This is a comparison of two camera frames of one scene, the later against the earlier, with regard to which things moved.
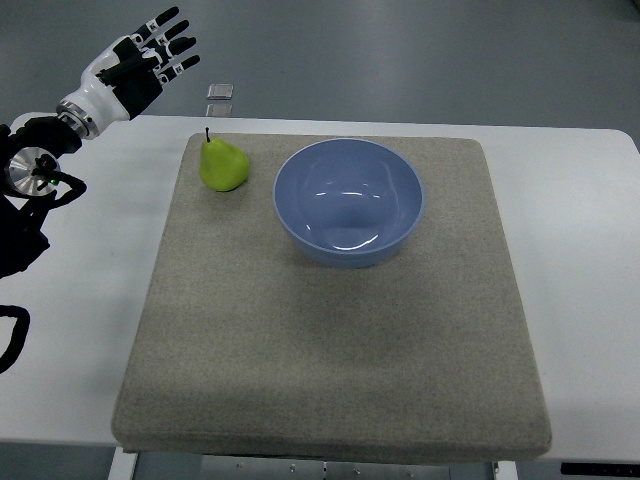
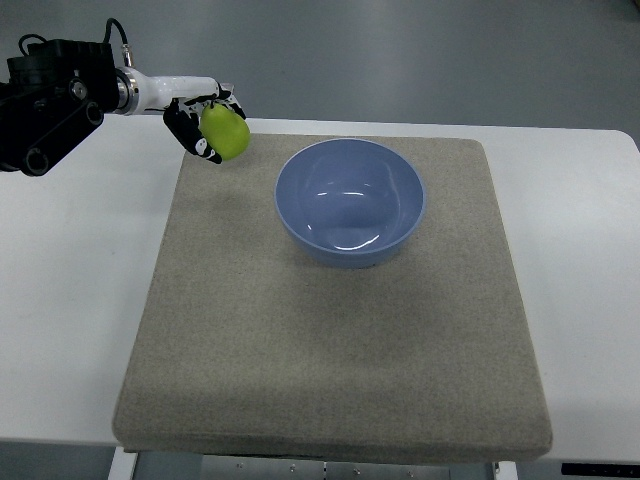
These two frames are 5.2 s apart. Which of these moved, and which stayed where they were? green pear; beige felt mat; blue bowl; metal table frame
Moved: green pear
Stayed: metal table frame; blue bowl; beige felt mat
